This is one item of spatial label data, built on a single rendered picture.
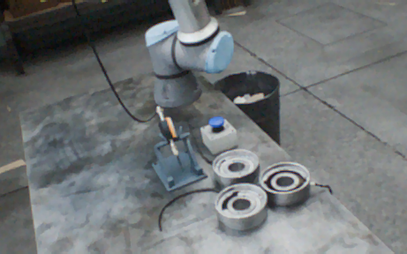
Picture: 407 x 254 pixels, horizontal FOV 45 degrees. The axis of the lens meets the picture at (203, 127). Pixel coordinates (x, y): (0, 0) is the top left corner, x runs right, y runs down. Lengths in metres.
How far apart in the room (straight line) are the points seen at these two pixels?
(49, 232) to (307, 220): 0.55
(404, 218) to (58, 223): 1.48
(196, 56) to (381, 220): 1.19
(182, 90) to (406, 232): 1.13
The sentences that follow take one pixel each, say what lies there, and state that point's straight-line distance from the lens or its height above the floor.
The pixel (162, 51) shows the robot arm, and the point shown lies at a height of 0.98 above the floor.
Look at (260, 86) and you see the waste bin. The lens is 2.48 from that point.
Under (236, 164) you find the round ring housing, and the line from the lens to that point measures 1.13.
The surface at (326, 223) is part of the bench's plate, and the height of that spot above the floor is 0.80.
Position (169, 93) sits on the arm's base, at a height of 0.84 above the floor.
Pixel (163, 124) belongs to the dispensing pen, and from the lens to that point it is 1.12.
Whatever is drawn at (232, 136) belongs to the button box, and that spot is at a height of 0.83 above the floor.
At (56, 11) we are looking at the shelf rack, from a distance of 4.31.
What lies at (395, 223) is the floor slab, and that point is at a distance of 2.17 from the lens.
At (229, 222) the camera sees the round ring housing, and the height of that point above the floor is 0.83.
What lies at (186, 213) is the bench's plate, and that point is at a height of 0.80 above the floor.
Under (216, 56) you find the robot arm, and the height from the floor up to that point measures 0.97.
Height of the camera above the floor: 1.48
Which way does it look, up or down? 31 degrees down
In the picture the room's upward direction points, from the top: 11 degrees counter-clockwise
